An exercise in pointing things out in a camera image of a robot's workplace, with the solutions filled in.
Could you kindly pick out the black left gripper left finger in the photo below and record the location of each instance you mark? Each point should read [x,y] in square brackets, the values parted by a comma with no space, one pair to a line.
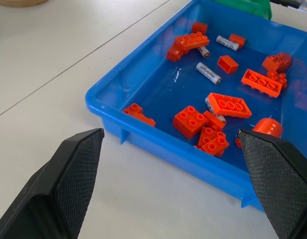
[56,189]

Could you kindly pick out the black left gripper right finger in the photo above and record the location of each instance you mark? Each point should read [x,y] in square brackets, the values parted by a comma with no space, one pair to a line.
[275,179]

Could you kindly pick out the green object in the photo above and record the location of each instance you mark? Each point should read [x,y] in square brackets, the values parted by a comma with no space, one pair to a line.
[252,7]

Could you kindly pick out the orange cylinder block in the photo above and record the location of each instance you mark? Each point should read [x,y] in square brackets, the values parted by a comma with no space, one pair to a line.
[267,127]

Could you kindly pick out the orange flat studded plate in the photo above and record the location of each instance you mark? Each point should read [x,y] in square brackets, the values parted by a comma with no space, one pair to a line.
[230,104]

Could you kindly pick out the white AA battery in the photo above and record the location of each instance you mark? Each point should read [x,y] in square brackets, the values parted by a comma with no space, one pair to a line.
[204,51]
[208,73]
[228,42]
[211,107]

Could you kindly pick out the blue plastic tray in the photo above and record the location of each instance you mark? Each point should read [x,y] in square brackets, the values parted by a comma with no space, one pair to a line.
[168,99]

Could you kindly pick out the dark object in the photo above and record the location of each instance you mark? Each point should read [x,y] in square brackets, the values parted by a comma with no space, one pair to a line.
[290,3]

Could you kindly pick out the round wooden object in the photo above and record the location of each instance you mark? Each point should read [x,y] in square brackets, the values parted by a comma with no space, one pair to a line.
[21,2]

